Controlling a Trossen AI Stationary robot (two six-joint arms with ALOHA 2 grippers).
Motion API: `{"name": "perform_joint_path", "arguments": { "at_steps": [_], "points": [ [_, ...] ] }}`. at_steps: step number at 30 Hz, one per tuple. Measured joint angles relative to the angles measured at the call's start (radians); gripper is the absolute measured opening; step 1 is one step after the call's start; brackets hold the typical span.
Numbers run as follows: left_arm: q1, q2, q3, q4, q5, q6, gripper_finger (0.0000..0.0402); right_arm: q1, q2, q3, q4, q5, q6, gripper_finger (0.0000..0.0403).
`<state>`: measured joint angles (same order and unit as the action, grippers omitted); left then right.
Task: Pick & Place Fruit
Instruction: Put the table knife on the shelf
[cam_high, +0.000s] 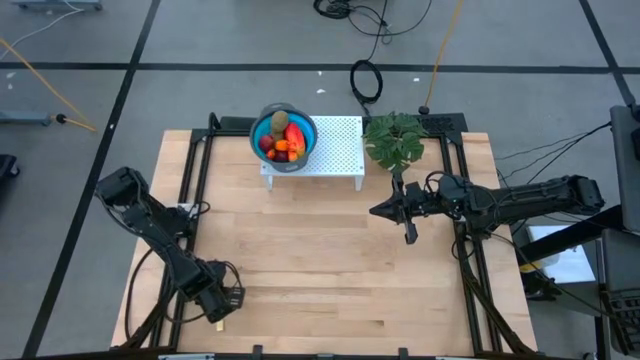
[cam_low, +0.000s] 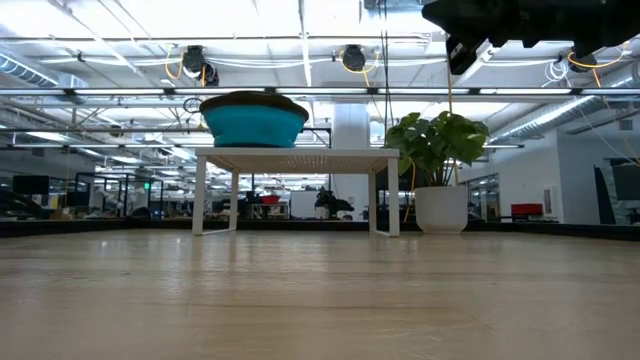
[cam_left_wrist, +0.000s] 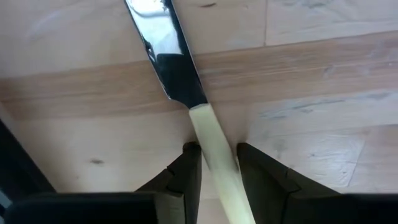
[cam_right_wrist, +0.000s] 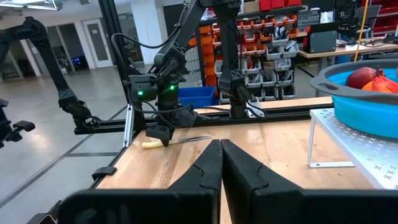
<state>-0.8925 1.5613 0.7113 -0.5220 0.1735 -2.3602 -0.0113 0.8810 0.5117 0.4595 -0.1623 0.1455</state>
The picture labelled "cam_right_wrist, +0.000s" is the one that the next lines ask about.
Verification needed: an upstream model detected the black table edge clamp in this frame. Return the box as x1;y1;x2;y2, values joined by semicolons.
91;166;118;182

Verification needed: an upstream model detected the black table-level camera box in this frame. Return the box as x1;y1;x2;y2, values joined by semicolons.
25;199;63;224

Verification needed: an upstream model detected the dark red toy pomegranate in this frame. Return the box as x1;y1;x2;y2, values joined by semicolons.
346;65;387;90

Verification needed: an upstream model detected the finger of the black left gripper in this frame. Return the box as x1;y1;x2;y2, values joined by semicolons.
145;124;164;147
159;125;175;148

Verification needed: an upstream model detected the knife with cream handle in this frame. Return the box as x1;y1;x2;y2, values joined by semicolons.
141;135;213;149

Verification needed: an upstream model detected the wooden work desk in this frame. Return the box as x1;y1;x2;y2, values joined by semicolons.
297;39;398;98

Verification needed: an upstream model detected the parts bin storage rack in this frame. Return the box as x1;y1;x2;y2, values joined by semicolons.
185;0;302;105

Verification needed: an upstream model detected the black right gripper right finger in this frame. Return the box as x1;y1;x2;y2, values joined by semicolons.
221;139;305;224

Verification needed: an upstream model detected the blue plastic bin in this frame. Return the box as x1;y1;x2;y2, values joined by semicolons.
177;85;218;108

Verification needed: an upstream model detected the small orange toy fruit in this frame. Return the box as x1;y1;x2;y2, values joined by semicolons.
371;76;398;95

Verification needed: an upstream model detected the blue bowl with grey rim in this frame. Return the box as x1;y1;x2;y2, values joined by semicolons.
309;58;398;139

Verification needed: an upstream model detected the silver aluminium bracket bar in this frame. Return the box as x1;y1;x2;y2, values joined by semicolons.
123;103;136;148

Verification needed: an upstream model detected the white perforated metal shelf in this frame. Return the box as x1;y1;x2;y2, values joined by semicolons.
307;108;398;190

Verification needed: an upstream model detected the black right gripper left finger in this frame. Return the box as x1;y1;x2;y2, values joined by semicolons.
167;139;223;224

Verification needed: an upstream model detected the yellow cable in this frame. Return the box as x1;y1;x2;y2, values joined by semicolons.
354;0;370;62

